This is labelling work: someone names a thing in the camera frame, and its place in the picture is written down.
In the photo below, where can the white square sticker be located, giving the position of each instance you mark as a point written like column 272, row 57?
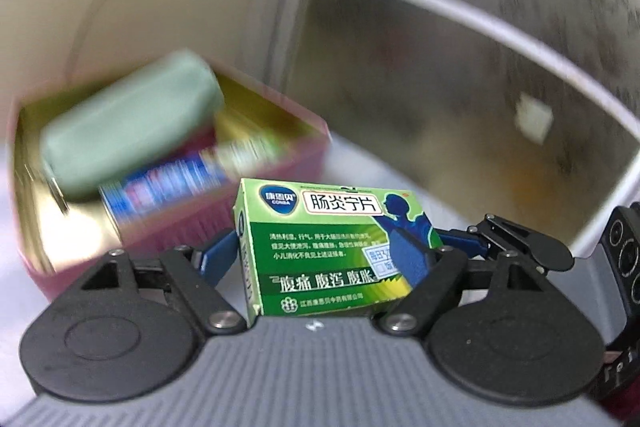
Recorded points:
column 534, row 116

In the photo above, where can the pink tin box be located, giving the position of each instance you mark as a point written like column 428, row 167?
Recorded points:
column 175, row 227

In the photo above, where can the mint green zipper pouch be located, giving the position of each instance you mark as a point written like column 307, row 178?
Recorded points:
column 130, row 127

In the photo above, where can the blue medicine box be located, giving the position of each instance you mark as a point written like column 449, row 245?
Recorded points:
column 165, row 184

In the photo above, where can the aluminium window frame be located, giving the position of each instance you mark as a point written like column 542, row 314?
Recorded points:
column 280, row 7

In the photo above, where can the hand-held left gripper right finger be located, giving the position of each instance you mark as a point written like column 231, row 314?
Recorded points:
column 432, row 285

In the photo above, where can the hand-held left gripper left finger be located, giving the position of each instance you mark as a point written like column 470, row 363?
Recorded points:
column 220, row 253

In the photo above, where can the green medicine box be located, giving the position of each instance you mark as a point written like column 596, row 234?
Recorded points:
column 325, row 257

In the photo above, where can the person's right forearm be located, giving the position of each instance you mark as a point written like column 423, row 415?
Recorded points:
column 625, row 414

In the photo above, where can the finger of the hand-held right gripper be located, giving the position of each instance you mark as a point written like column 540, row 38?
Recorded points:
column 520, row 239

